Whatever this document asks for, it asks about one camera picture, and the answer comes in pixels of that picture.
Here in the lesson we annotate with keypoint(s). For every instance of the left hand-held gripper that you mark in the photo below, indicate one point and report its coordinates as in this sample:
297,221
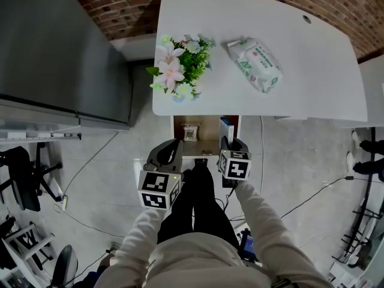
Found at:
156,187

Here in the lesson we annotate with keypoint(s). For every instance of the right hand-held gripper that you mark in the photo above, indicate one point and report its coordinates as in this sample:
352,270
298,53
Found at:
235,168

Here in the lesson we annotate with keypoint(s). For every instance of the person's left forearm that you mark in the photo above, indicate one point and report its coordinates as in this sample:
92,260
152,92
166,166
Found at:
141,235

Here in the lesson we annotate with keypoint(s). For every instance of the person's right forearm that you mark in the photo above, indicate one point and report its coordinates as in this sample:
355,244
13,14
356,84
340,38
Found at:
261,217

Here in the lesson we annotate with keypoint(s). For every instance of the blue and white box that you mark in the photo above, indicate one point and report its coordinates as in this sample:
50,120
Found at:
226,130

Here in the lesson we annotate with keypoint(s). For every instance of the small dark brown object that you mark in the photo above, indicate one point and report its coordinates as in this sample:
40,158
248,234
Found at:
207,152

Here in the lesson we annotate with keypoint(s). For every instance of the small patterned packet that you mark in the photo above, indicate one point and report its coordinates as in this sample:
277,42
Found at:
190,133

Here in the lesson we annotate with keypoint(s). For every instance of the person's black trousers legs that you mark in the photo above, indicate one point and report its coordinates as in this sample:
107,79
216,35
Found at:
198,202

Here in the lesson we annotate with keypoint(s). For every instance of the white wet wipes pack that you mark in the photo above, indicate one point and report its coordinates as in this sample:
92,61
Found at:
256,64

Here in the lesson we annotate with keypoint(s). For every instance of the person's cream sweater torso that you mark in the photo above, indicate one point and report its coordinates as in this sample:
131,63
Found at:
198,262

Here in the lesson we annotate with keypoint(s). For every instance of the artificial flower bouquet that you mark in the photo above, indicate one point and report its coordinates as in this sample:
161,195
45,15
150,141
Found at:
183,66

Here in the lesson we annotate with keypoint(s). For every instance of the white power strip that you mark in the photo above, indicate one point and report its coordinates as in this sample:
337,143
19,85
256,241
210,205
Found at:
64,200

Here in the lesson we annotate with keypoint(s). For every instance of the blue electronic device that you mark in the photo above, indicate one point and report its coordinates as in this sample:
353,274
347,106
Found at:
248,244

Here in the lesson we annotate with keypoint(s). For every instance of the grey round stool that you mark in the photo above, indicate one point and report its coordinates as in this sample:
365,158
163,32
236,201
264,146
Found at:
64,265

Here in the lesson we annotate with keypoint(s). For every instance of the white shelf ledge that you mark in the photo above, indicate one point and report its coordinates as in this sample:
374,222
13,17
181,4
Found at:
36,135

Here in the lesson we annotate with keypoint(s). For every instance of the black office chair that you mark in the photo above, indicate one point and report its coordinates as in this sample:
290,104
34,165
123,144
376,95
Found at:
24,178

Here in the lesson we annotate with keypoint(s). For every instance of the white metal rack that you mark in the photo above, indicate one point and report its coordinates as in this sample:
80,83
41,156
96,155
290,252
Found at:
24,250

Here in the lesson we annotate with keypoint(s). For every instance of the black metal stand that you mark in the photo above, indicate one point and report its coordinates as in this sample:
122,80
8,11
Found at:
364,208

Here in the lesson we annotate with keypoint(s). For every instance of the grey metal cabinet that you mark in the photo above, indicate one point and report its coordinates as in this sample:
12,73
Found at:
57,52

